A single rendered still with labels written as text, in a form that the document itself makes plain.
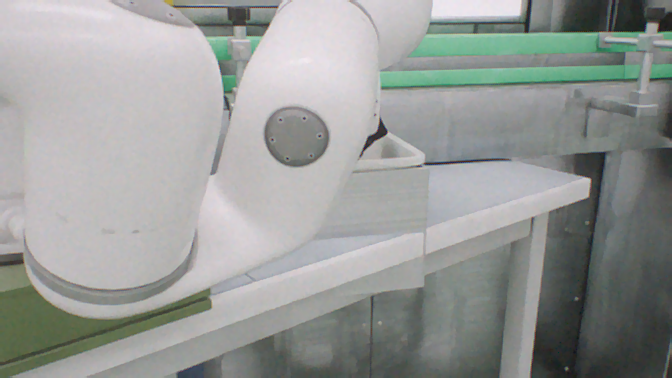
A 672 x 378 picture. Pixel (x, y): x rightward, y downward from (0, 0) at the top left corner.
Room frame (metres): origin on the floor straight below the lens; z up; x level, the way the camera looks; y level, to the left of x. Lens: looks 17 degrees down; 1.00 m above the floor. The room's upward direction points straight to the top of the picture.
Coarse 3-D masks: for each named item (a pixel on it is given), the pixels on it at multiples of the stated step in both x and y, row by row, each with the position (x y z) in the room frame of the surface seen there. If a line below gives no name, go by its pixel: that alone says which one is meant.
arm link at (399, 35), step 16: (288, 0) 0.42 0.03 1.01; (352, 0) 0.41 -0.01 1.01; (368, 0) 0.44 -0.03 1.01; (384, 0) 0.45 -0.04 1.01; (400, 0) 0.46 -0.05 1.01; (416, 0) 0.48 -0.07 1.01; (432, 0) 0.51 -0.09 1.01; (368, 16) 0.41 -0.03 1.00; (384, 16) 0.45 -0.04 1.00; (400, 16) 0.46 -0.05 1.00; (416, 16) 0.48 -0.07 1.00; (384, 32) 0.45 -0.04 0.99; (400, 32) 0.47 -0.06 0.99; (416, 32) 0.49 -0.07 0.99; (384, 48) 0.46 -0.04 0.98; (400, 48) 0.48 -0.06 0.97; (384, 64) 0.48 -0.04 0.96
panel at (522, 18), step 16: (176, 0) 1.02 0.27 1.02; (192, 0) 1.02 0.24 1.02; (208, 0) 1.03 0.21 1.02; (224, 0) 1.04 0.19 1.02; (240, 0) 1.04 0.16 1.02; (256, 0) 1.05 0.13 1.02; (272, 0) 1.06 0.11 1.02; (528, 0) 1.17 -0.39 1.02; (192, 16) 1.02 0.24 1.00; (208, 16) 1.02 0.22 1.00; (224, 16) 1.03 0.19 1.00; (256, 16) 1.04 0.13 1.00; (272, 16) 1.05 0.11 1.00; (432, 16) 1.12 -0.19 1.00; (448, 16) 1.13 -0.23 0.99; (464, 16) 1.14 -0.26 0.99; (480, 16) 1.15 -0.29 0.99; (496, 16) 1.15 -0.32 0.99; (512, 16) 1.16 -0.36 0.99
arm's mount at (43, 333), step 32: (0, 256) 0.40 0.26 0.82; (0, 288) 0.35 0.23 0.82; (32, 288) 0.36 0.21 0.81; (0, 320) 0.35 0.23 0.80; (32, 320) 0.36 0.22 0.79; (64, 320) 0.37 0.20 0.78; (96, 320) 0.39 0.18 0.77; (128, 320) 0.40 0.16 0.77; (160, 320) 0.42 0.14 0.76; (0, 352) 0.35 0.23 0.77; (32, 352) 0.36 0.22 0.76; (64, 352) 0.37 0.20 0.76
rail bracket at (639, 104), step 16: (656, 16) 0.90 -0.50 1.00; (608, 32) 1.01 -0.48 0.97; (656, 32) 0.91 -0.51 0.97; (640, 48) 0.92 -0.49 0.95; (656, 48) 0.90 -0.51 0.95; (640, 80) 0.91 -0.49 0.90; (608, 96) 0.99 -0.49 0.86; (640, 96) 0.90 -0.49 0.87; (592, 112) 1.00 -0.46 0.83; (608, 112) 1.00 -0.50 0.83; (624, 112) 0.92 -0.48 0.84; (640, 112) 0.89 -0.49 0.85; (656, 112) 0.90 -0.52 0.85; (592, 128) 1.00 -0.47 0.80; (608, 128) 1.00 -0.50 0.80
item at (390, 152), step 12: (384, 144) 0.76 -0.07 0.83; (396, 144) 0.72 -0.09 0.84; (372, 156) 0.81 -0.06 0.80; (384, 156) 0.76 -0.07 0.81; (396, 156) 0.71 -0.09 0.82; (408, 156) 0.67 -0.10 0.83; (420, 156) 0.64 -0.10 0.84; (360, 168) 0.61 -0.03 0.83; (372, 168) 0.62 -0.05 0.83; (384, 168) 0.63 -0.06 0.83; (396, 168) 0.63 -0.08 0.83
